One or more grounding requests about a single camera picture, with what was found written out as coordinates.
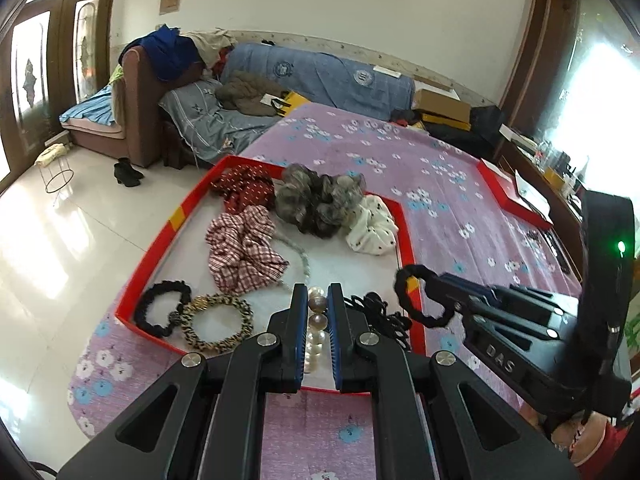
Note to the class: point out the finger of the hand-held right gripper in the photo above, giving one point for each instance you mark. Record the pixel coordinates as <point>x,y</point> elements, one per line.
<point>480,290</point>
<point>500,320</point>

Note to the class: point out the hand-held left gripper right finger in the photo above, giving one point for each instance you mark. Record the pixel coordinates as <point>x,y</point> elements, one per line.
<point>334,345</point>

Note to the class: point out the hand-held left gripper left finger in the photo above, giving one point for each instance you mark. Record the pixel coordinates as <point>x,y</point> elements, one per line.
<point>300,340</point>

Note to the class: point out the red tray white inside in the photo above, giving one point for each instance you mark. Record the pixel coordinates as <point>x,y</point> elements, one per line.
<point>320,270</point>

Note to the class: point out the red plaid scrunchie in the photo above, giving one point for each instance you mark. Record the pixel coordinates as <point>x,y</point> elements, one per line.
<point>240,255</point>

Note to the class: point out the grey fur scrunchie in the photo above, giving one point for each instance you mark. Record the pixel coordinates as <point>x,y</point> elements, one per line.
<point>315,200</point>

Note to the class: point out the person's right forearm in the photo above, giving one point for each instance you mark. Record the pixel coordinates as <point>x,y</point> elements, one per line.
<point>620,447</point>

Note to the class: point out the person's right hand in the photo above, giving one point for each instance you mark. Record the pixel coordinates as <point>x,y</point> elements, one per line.
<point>575,437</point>

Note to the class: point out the black claw clip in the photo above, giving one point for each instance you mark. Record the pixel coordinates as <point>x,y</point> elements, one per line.
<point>380,317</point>

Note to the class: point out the small dark scrunchie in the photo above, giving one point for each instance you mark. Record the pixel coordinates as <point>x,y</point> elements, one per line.
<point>533,236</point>

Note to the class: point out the grey beaded hair band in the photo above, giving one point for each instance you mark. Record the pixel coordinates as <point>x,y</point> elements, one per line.
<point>302,260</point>

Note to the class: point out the black flat device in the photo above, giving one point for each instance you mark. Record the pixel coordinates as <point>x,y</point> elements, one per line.
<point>559,252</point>

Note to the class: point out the red flat box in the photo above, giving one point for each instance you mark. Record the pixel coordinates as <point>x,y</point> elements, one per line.
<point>505,195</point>

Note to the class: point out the white paper sheet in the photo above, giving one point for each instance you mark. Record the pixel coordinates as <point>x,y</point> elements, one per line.
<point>532,195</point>

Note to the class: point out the white dotted scrunchie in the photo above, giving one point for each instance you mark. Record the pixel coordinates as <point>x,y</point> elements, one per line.
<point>372,227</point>

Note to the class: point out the wooden desk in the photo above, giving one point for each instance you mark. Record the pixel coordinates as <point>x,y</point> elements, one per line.
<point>530,170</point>

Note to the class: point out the desk clutter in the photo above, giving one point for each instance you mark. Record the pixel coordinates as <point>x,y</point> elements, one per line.
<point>560,165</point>

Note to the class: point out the red dotted scrunchie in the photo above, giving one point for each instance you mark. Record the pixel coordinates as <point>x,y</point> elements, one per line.
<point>245,185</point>

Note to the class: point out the yellow black flat box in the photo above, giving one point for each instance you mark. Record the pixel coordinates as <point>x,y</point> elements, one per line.
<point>445,122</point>

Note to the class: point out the cardboard box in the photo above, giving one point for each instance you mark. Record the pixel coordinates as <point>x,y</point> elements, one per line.
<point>442,105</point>

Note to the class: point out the yellow black paper bag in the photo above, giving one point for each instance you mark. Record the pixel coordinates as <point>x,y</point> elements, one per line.
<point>287,105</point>

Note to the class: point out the grey patterned sheet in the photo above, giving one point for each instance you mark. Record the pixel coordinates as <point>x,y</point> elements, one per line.
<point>215,120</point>

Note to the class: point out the white paper card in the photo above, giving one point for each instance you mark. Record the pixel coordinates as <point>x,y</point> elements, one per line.
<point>386,71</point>

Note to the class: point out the pair of black boots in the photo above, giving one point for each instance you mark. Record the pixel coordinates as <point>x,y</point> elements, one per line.
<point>127,172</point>

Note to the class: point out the brown clothing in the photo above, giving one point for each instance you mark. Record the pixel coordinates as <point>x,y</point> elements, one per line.
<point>250,92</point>

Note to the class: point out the blue printed blanket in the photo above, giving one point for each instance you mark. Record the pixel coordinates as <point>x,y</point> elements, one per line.
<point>330,77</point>

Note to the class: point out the brown sofa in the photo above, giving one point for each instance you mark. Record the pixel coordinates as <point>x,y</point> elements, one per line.
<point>142,120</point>

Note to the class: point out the beige clothing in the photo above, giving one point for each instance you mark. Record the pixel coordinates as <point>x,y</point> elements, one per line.
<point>215,45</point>

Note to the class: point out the light blue cushion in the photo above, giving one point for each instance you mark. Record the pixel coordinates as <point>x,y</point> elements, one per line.
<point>92,110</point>

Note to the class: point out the cream cloth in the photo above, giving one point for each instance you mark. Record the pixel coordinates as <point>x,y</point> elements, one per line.
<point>50,154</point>

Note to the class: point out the blue clothing pile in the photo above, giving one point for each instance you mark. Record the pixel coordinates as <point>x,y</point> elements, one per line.
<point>167,55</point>

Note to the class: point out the wooden glass door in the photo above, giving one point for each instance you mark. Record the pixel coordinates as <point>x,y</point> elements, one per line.
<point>60,60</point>

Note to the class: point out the small wall plaque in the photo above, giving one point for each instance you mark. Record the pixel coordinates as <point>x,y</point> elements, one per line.
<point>170,2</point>

